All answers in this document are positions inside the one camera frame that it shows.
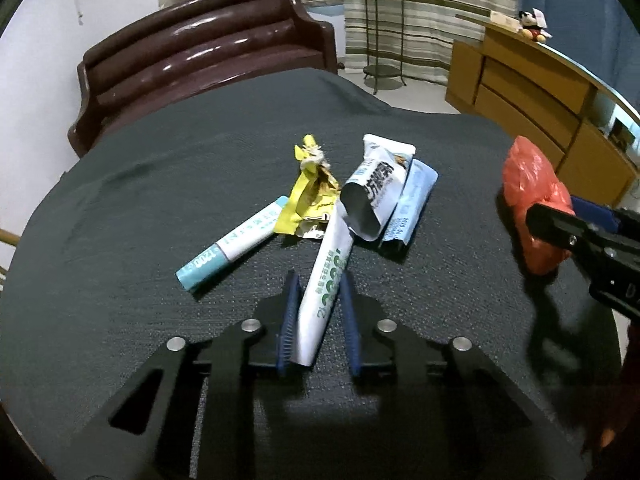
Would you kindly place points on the blue curtain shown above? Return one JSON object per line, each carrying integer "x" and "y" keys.
{"x": 590, "y": 10}

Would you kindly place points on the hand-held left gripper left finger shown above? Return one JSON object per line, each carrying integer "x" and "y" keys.
{"x": 289, "y": 320}

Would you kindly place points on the striped curtain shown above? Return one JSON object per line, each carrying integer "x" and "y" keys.
{"x": 440, "y": 20}

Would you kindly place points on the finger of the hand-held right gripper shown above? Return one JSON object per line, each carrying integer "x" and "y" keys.
{"x": 595, "y": 212}
{"x": 550, "y": 225}

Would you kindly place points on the wooden cabinet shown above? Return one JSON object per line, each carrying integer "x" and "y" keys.
{"x": 530, "y": 90}

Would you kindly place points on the blue white stick packet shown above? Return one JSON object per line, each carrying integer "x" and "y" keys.
{"x": 235, "y": 242}

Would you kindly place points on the dark grey tablecloth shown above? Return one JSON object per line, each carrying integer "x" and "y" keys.
{"x": 150, "y": 185}

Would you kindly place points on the wooden chair frame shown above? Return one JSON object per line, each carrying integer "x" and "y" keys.
{"x": 7, "y": 236}

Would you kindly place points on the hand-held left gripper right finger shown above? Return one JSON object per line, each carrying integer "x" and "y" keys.
{"x": 351, "y": 330}

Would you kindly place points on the yellow wrapper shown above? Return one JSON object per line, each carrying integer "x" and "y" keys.
{"x": 305, "y": 195}

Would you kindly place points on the white packet dark print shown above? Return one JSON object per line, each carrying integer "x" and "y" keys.
{"x": 375, "y": 185}

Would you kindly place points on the mouse plush toy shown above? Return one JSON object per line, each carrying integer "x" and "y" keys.
{"x": 532, "y": 22}

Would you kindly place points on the black metal plant stand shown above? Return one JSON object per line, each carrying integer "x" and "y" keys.
{"x": 382, "y": 71}

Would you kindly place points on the beige flat box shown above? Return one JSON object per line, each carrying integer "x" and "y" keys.
{"x": 505, "y": 18}

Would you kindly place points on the white green tube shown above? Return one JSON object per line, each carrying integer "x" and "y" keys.
{"x": 325, "y": 280}

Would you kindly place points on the brown leather sofa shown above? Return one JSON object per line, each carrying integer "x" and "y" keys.
{"x": 190, "y": 55}

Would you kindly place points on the red plastic bag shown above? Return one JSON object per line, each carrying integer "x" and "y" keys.
{"x": 530, "y": 180}

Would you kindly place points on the dark small box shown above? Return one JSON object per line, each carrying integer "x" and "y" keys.
{"x": 622, "y": 132}

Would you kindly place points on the light blue packet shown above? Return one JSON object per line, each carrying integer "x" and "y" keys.
{"x": 412, "y": 200}

